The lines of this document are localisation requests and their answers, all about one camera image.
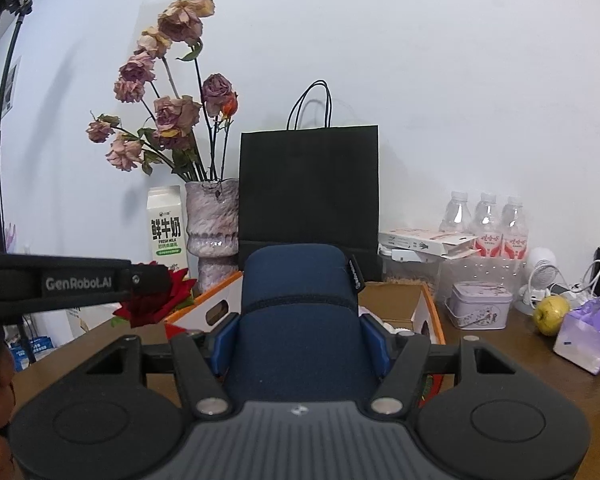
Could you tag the clear water bottle middle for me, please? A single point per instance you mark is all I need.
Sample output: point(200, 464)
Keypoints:
point(486, 227)

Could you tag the navy blue pouch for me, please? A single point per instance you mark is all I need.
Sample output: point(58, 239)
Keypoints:
point(299, 337)

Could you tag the clear water bottle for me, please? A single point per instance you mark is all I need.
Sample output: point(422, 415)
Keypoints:
point(514, 230)
point(486, 227)
point(457, 217)

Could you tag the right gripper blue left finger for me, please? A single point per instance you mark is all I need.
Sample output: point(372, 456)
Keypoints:
point(222, 340)

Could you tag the purple white paper pouch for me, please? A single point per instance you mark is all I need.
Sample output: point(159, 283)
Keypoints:
point(578, 340)

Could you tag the clear plastic food container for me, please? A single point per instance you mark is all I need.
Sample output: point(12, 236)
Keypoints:
point(440, 274)

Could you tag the dried pink rose bouquet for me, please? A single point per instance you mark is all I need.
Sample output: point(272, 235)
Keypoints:
point(188, 134)

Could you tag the yellow green apple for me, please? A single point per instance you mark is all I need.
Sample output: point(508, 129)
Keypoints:
point(549, 314)

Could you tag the black paper shopping bag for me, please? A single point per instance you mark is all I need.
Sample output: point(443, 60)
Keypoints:
point(311, 182)

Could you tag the purple fuzzy vase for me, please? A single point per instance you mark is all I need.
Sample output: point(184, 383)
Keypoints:
point(212, 229)

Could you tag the clear water bottle right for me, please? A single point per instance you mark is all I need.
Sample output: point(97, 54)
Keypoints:
point(514, 230)

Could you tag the clear water bottle left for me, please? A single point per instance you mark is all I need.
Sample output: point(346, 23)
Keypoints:
point(457, 217)

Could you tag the white green milk carton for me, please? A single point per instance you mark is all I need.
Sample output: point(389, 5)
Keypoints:
point(167, 223)

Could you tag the white flat glove box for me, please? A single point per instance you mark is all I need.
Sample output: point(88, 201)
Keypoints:
point(445, 245)

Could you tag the lavender printed tin box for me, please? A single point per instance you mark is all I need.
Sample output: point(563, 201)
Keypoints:
point(478, 306)

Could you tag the orange cardboard box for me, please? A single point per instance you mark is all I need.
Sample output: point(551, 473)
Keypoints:
point(398, 306)

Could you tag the red fabric rose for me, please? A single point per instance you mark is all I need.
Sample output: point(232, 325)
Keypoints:
point(152, 297)

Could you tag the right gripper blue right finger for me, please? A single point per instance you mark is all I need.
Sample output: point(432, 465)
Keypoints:
point(379, 343)

